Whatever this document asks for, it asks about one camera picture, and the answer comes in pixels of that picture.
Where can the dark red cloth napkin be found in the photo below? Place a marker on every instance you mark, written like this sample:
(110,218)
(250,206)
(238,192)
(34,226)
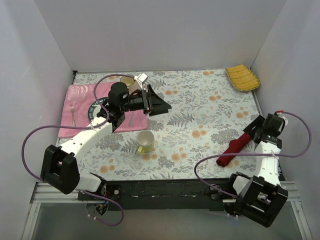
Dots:
(235,146)

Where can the aluminium frame rail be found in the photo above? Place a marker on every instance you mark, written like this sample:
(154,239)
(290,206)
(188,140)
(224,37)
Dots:
(45,193)

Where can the yellow bamboo tray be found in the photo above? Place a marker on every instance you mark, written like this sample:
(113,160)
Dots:
(242,78)

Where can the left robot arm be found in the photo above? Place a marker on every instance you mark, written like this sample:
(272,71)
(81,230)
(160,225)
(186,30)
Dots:
(60,167)

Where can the pink placemat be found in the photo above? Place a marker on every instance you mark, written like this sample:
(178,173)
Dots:
(82,96)

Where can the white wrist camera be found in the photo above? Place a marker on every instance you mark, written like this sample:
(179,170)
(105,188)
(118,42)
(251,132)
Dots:
(280,113)
(139,81)

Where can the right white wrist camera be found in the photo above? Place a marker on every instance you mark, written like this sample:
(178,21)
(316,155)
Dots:
(280,113)

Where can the silver fork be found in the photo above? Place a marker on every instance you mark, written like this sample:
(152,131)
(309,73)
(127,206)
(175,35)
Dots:
(72,110)

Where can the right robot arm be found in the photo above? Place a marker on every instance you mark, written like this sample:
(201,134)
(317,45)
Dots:
(260,197)

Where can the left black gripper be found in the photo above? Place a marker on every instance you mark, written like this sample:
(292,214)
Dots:
(147,101)

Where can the white plate blue rim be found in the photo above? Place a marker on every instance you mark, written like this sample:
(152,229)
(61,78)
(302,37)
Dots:
(95,108)

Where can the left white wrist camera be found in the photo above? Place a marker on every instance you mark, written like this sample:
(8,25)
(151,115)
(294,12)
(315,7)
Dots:
(139,81)

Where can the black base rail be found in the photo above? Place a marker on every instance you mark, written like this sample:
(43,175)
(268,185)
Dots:
(165,194)

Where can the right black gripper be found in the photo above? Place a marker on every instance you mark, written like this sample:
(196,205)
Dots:
(255,129)

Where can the white mug black handle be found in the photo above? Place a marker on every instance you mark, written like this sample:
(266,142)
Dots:
(131,84)

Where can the floral tablecloth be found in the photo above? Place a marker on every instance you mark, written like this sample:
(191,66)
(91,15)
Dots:
(207,113)

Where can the yellow mug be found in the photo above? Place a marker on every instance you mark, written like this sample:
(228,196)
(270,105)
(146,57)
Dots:
(146,141)

